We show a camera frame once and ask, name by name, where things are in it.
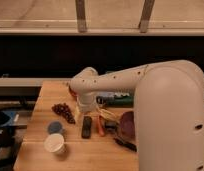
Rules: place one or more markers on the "black rectangular eraser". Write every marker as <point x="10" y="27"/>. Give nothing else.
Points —
<point x="86" y="127"/>

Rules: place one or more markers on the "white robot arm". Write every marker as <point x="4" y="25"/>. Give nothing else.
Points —
<point x="168" y="109"/>

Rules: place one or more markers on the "green plastic tray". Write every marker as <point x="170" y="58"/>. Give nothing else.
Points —
<point x="120" y="100"/>

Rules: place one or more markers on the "yellow banana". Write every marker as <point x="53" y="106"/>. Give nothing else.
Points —
<point x="108" y="115"/>

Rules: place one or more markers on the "red brown bowl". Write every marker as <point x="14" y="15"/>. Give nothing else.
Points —
<point x="72" y="93"/>

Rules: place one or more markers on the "orange carrot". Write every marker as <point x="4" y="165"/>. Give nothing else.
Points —
<point x="100" y="127"/>

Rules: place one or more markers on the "small grey block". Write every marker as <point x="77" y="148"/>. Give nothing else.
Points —
<point x="111" y="125"/>

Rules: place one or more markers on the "bunch of dark grapes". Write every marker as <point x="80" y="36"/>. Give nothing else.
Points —
<point x="64" y="111"/>

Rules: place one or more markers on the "white cup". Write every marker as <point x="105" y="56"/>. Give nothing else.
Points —
<point x="55" y="144"/>

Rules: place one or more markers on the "dark chair with blue object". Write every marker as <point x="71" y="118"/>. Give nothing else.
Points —
<point x="8" y="145"/>

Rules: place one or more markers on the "black handled knife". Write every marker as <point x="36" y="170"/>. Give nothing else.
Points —
<point x="126" y="144"/>

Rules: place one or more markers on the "right window frame post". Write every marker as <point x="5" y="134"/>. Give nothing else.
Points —
<point x="146" y="15"/>

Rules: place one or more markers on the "window frame post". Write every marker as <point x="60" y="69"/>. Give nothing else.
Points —
<point x="146" y="15"/>
<point x="81" y="17"/>

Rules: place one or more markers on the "left window frame post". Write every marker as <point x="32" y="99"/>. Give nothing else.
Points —
<point x="81" y="17"/>

